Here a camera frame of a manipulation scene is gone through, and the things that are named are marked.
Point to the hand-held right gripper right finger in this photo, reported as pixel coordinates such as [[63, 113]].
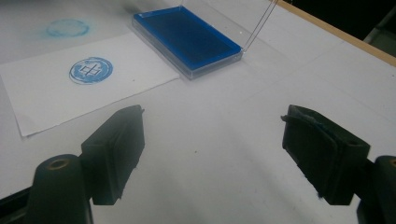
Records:
[[320, 155]]

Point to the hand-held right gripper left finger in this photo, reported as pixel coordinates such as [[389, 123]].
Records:
[[115, 155]]

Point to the blue ink pad clear case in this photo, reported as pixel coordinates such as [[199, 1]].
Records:
[[190, 40]]

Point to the white paper sheet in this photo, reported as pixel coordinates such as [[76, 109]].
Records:
[[46, 99]]

